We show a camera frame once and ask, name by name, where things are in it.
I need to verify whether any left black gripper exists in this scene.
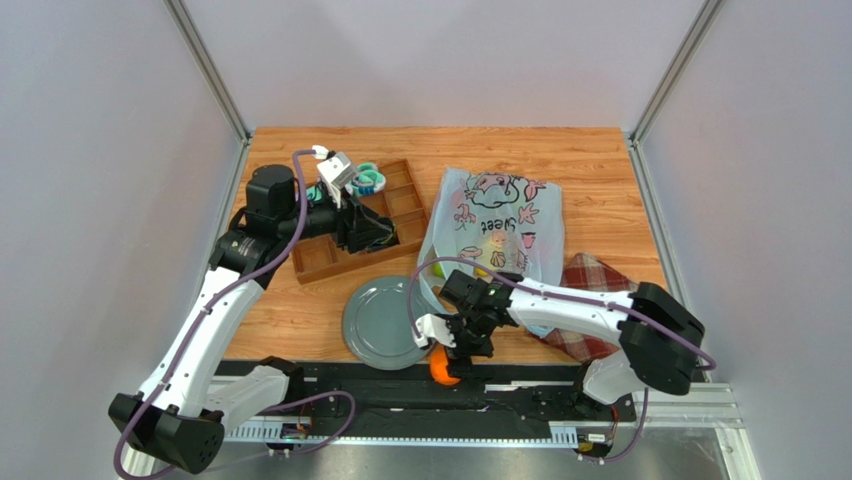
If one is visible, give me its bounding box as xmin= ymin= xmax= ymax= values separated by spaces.
xmin=277 ymin=182 xmax=390 ymax=254

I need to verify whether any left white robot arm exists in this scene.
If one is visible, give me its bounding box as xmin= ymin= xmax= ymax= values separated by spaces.
xmin=108 ymin=154 xmax=397 ymax=474

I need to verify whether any fake green apple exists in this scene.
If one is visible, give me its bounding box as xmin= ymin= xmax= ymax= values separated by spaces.
xmin=431 ymin=262 xmax=447 ymax=279

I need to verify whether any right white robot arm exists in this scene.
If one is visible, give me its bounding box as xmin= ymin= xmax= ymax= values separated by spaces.
xmin=415 ymin=270 xmax=705 ymax=405

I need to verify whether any light blue plastic bag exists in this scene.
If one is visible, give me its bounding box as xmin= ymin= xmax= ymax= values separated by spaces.
xmin=417 ymin=168 xmax=566 ymax=313

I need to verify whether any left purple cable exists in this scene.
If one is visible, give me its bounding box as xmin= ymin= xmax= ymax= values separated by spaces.
xmin=113 ymin=148 xmax=357 ymax=479

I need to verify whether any fake orange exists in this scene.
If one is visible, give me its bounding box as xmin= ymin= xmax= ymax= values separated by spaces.
xmin=429 ymin=346 xmax=461 ymax=386

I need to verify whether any red plaid cloth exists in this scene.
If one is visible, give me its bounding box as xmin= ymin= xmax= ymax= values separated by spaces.
xmin=532 ymin=252 xmax=640 ymax=363

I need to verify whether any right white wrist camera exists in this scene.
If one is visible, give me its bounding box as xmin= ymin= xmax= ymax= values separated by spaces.
xmin=414 ymin=314 xmax=457 ymax=349

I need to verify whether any grey round plate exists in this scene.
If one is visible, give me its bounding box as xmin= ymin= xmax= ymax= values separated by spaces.
xmin=342 ymin=276 xmax=436 ymax=371

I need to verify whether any teal blue sock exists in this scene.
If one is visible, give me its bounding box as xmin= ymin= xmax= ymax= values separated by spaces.
xmin=348 ymin=162 xmax=387 ymax=197

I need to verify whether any wooden compartment tray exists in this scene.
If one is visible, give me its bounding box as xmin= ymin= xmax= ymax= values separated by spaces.
xmin=291 ymin=159 xmax=429 ymax=285

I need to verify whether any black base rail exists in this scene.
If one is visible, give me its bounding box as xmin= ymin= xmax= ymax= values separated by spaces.
xmin=233 ymin=362 xmax=638 ymax=444

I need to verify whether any teal white sock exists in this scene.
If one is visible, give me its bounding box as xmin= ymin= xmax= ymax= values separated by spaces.
xmin=306 ymin=183 xmax=328 ymax=203

